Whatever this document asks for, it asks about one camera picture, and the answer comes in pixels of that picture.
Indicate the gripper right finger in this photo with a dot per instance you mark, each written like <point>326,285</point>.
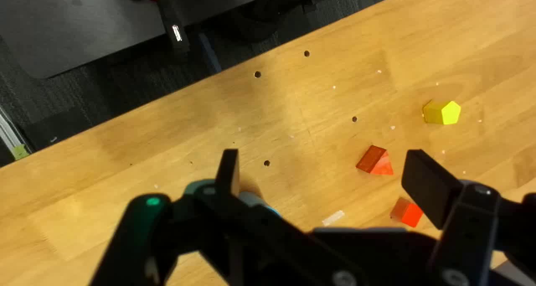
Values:
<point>431,189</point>

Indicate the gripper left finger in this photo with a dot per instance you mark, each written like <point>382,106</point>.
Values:
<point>251,240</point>

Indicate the orange cube block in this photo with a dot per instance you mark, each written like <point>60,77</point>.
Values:
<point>407,212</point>

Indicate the orange triangular prism block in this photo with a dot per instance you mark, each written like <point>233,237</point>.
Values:
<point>375,161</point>

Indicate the yellow pentagon block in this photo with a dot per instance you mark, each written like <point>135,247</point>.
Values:
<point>443,112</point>

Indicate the small white tape scrap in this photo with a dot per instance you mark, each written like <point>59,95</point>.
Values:
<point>333,218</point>

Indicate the black and orange clamp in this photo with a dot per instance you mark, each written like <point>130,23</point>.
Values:
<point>172,20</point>

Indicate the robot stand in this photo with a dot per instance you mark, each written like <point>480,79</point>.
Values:
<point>83,22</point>

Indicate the aluminium frame rail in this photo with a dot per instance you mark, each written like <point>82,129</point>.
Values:
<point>11,137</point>

